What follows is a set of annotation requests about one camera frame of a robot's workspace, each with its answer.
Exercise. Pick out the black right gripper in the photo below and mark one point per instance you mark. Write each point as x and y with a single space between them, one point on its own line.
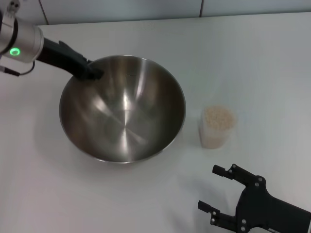
267 213

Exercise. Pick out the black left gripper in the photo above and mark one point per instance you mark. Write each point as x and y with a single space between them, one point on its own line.
60 57

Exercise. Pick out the stainless steel mixing bowl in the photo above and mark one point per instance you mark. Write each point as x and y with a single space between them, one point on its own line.
124 114

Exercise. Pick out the clear plastic cup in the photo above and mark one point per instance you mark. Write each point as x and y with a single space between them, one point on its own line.
213 136

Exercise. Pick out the white rice grains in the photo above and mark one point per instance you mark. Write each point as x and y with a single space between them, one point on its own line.
218 119

